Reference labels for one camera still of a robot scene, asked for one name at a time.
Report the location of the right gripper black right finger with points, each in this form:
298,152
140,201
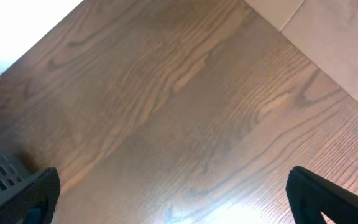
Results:
311,197

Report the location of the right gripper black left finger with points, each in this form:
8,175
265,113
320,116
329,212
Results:
32,200

